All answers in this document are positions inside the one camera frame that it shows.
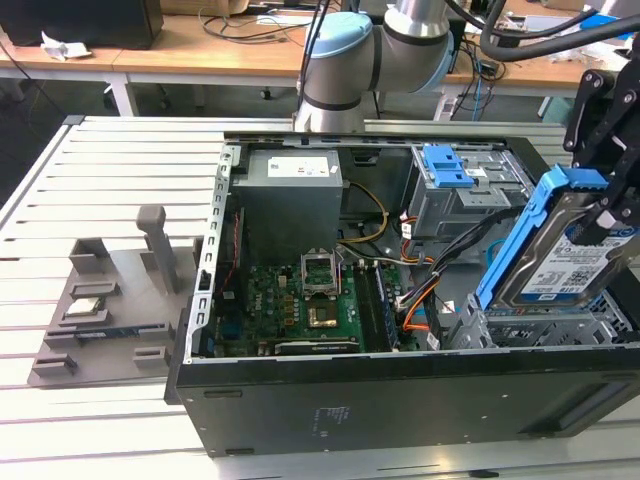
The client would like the red data wire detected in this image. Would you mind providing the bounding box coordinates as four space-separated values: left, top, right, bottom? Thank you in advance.
399 287 441 332

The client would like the hard disk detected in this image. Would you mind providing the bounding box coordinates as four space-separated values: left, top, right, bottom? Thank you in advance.
474 166 636 312

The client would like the dark RAM stick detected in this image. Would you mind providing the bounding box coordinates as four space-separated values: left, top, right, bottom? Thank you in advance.
355 260 394 352

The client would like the black open PC case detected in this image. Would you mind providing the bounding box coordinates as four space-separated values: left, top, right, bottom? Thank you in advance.
164 130 640 459

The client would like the CPU socket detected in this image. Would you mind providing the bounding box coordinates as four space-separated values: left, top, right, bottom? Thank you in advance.
304 294 344 330

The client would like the blue drive latch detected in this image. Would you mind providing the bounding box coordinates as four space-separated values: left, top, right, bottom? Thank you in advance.
422 143 475 189

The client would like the black cable bundle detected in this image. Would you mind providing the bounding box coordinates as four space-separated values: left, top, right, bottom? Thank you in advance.
394 207 526 311

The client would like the large black box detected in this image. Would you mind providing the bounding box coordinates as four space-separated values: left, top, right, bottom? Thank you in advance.
0 0 164 50

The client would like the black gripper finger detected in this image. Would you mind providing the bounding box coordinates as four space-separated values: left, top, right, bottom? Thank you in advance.
581 148 640 247
562 68 619 169

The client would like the grey metal disk bay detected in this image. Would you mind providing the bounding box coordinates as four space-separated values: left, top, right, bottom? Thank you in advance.
444 289 640 351

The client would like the wooden desk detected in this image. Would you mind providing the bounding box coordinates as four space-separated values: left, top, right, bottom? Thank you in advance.
0 9 640 119

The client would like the blue RAM slot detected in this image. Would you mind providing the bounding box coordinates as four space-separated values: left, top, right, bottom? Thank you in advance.
374 262 404 349

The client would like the grey power supply box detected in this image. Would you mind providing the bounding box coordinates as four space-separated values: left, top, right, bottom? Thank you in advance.
229 148 346 251

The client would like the yellow wire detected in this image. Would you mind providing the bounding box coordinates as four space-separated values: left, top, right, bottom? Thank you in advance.
337 181 390 245

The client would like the grey optical drive cage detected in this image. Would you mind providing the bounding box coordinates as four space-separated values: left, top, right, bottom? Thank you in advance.
402 144 536 241

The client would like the black graphics card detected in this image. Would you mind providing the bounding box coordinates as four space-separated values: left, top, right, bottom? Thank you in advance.
257 338 360 357

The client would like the silver socket cover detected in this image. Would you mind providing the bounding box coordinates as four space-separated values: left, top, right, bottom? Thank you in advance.
299 247 339 297

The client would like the crumpled white paper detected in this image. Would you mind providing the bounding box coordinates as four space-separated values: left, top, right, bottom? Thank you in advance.
39 31 94 63

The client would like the green motherboard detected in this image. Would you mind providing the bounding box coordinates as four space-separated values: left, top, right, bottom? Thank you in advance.
212 259 421 359

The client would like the silver CPU chip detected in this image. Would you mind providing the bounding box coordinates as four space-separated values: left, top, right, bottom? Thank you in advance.
64 297 104 318

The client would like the thick black cable hose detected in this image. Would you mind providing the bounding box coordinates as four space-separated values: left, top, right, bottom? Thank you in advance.
444 0 640 64

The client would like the black case fan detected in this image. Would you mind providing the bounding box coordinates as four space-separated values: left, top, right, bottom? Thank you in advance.
215 204 247 301

